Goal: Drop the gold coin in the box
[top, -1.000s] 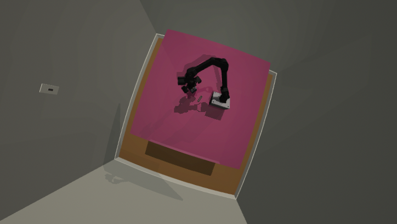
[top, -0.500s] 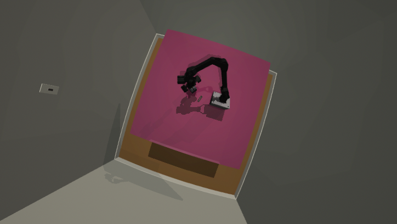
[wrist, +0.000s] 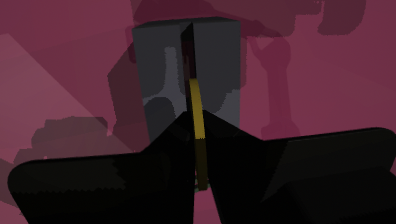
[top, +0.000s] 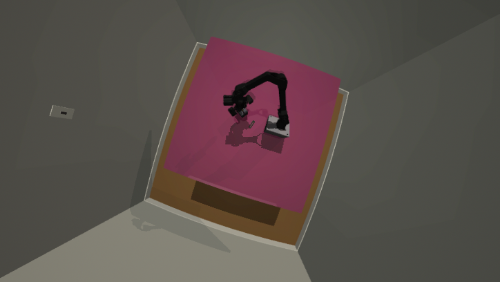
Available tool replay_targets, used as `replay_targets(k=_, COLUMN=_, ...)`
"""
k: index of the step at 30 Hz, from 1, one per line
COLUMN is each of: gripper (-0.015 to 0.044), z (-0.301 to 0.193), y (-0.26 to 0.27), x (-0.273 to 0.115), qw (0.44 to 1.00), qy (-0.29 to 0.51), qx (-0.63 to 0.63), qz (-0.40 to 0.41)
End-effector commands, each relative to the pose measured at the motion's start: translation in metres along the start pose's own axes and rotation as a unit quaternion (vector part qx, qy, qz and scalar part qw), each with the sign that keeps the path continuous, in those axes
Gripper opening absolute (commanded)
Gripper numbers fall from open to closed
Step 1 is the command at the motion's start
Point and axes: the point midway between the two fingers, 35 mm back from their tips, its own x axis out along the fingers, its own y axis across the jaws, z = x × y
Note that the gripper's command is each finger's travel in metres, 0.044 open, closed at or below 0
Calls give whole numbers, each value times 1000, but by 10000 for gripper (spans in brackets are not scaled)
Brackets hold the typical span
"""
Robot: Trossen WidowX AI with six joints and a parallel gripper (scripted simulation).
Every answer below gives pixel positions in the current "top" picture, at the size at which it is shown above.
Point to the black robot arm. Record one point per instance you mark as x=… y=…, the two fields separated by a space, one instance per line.
x=242 y=89

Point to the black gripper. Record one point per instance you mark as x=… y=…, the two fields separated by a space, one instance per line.
x=232 y=110

